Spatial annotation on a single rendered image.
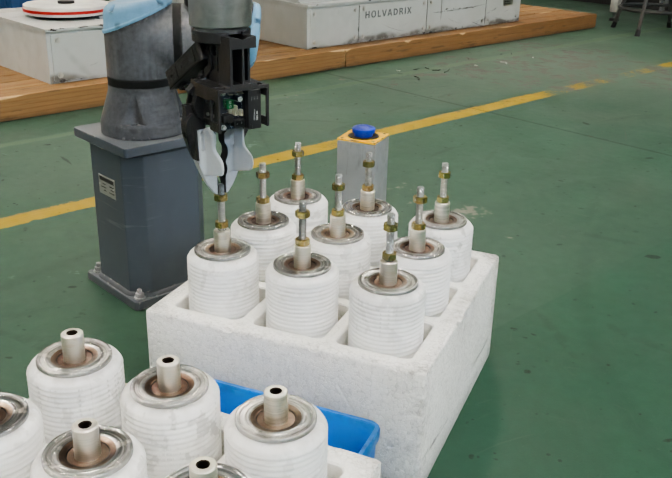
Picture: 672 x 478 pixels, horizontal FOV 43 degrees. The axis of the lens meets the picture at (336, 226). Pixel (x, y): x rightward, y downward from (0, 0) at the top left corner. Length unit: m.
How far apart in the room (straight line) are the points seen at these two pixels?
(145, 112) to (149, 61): 0.09
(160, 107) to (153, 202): 0.17
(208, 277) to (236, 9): 0.34
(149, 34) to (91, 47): 1.62
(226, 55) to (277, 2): 2.75
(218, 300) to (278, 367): 0.12
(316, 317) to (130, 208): 0.54
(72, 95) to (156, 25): 1.54
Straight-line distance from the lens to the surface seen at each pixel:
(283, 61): 3.46
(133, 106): 1.49
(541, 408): 1.31
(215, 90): 1.01
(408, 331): 1.04
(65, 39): 3.03
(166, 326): 1.15
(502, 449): 1.21
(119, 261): 1.58
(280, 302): 1.07
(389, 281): 1.04
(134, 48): 1.47
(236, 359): 1.11
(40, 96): 2.94
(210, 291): 1.12
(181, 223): 1.55
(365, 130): 1.43
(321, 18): 3.67
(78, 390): 0.88
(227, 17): 1.01
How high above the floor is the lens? 0.70
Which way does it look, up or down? 22 degrees down
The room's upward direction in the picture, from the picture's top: 1 degrees clockwise
